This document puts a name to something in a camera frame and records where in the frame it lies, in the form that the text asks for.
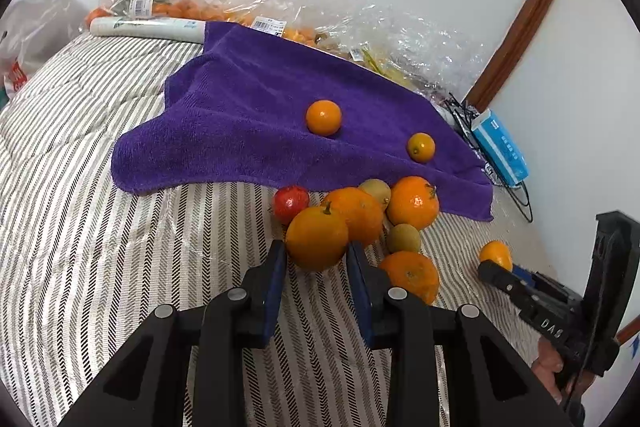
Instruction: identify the clear bag of yellow fruit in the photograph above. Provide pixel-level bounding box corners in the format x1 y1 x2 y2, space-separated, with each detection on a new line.
320 27 451 98

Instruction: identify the brown wooden door frame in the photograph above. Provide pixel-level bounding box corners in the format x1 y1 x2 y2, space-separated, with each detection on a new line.
462 0 576 110

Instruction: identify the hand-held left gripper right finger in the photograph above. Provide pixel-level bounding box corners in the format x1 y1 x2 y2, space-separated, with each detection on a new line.
346 241 573 427

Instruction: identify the red tomato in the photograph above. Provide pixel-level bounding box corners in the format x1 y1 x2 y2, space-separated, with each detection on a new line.
273 186 311 225

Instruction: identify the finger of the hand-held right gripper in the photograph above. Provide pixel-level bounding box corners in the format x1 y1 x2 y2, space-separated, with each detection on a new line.
512 265 581 303
477 259 539 316

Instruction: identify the blue tissue pack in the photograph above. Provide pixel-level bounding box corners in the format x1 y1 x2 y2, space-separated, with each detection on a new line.
470 109 530 182

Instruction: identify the white paper roll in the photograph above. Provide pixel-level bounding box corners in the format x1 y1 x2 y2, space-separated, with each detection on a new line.
90 17 208 44

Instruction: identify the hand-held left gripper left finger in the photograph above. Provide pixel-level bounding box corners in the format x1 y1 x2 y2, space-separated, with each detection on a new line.
60 239 288 427

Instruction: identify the orange with stem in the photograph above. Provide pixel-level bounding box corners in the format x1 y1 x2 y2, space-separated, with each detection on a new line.
386 176 441 231

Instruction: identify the purple towel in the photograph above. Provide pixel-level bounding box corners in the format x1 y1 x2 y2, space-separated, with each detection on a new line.
111 21 495 222

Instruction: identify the person's right hand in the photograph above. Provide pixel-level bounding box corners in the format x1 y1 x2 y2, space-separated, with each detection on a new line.
532 341 566 404

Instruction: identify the red and white packet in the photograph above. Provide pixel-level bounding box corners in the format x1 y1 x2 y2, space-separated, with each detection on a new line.
4 59 31 95

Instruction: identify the small greenish orange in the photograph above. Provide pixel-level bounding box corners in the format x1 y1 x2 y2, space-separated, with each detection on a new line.
406 133 436 164

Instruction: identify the grey plastic bag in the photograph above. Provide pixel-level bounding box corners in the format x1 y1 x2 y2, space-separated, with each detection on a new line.
0 0 88 80

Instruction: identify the black wire rack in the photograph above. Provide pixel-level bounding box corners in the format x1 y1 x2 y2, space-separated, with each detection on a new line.
445 94 533 223

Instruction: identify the large orange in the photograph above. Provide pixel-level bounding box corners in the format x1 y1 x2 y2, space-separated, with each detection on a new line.
285 202 349 272

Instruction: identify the clear bag of oranges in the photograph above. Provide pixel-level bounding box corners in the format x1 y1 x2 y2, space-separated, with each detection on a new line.
85 0 236 25
225 14 341 52

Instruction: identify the kiwi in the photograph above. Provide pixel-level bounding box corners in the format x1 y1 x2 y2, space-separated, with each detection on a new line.
357 178 392 212
386 223 422 254

